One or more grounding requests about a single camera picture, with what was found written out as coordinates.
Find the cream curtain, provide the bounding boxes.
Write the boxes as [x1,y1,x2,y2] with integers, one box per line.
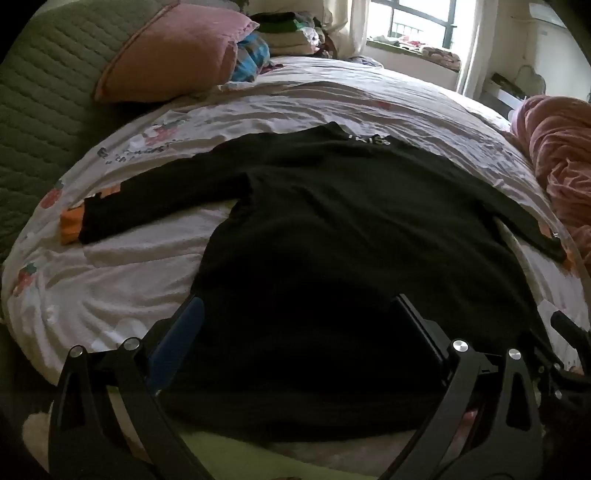
[323,0,370,61]
[455,18,485,97]

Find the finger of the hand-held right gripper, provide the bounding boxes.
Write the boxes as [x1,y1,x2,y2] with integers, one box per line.
[551,311,591,347]

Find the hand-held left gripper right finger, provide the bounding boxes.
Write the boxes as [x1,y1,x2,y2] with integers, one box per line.
[390,293,544,480]

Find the black long-sleeve shirt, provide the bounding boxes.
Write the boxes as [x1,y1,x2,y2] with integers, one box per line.
[78,121,571,444]

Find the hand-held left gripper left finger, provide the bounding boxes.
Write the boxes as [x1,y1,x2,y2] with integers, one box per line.
[48,294,206,480]

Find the strawberry print bedsheet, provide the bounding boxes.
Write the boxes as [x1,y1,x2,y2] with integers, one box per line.
[0,55,591,402]

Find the green quilted headboard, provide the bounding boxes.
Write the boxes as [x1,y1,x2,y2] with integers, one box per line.
[0,0,178,259]

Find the clothes on windowsill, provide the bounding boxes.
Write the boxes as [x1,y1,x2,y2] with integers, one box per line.
[369,34,462,72]

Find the window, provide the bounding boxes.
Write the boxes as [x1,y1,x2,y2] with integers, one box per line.
[367,0,481,51]

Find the pink blanket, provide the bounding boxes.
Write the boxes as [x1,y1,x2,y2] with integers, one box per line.
[510,95,591,266]

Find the white air conditioner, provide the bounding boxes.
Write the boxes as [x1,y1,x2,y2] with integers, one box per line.
[526,2,571,28]

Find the stack of folded clothes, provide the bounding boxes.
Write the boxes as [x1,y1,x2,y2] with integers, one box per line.
[252,10,333,58]

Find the pink pillow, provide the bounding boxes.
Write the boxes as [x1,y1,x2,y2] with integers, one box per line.
[92,2,262,103]

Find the blue plaid cloth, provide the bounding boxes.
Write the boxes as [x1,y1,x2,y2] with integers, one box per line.
[226,32,273,84]

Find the light green cloth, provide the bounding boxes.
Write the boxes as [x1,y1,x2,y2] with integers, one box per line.
[173,427,419,480]

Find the white desk fan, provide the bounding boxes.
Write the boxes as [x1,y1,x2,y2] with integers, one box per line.
[515,65,548,95]

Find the white desk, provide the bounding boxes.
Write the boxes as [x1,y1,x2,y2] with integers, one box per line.
[480,71,527,121]

